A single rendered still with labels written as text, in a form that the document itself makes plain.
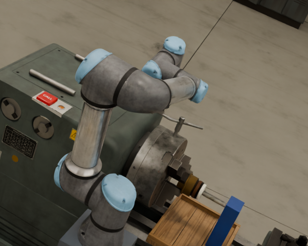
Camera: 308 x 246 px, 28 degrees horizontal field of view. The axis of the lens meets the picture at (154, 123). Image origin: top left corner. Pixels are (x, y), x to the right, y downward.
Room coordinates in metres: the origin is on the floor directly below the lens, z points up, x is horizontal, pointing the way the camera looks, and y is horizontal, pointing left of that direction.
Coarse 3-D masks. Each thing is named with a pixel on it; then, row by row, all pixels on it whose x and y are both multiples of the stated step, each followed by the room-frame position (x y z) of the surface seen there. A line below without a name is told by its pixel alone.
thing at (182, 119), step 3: (180, 117) 2.08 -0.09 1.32; (183, 117) 2.09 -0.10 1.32; (180, 120) 2.07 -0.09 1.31; (183, 120) 2.08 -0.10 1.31; (177, 123) 2.07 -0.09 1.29; (180, 123) 2.07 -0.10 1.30; (177, 126) 2.07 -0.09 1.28; (180, 126) 2.07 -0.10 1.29; (174, 129) 2.08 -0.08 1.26; (177, 129) 2.07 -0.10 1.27; (174, 132) 2.07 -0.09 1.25; (177, 132) 2.07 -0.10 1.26; (174, 135) 2.07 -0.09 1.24
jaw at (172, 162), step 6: (168, 156) 1.96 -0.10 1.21; (168, 162) 1.95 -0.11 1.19; (174, 162) 1.96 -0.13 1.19; (180, 162) 1.97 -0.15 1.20; (168, 168) 1.97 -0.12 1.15; (174, 168) 1.94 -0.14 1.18; (180, 168) 1.99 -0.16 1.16; (168, 174) 2.00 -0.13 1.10; (174, 174) 1.98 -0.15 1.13; (180, 174) 1.97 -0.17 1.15; (186, 174) 2.00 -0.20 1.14; (180, 180) 1.98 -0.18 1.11
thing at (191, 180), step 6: (192, 174) 2.04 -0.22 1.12; (186, 180) 2.00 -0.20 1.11; (192, 180) 2.00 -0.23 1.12; (198, 180) 2.03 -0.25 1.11; (180, 186) 2.00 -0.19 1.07; (186, 186) 1.98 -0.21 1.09; (192, 186) 1.98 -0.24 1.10; (198, 186) 1.99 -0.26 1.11; (180, 192) 1.99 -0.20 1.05; (186, 192) 1.98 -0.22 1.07; (192, 192) 1.98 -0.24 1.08
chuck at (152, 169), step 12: (168, 132) 2.08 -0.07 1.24; (156, 144) 1.99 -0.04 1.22; (168, 144) 2.00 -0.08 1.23; (180, 144) 2.03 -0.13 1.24; (156, 156) 1.95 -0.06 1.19; (180, 156) 2.14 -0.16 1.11; (144, 168) 1.92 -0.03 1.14; (156, 168) 1.92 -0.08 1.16; (144, 180) 1.90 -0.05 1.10; (156, 180) 1.90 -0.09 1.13; (168, 180) 2.11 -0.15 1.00; (144, 192) 1.90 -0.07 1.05; (156, 192) 1.96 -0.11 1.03; (144, 204) 1.94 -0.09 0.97
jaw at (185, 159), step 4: (184, 156) 2.16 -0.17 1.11; (188, 156) 2.17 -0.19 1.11; (180, 160) 2.12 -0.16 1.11; (184, 160) 2.13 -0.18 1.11; (188, 160) 2.14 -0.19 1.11; (184, 164) 2.11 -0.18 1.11; (188, 164) 2.11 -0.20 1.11; (188, 168) 2.09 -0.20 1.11; (188, 172) 2.07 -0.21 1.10; (192, 172) 2.08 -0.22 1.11
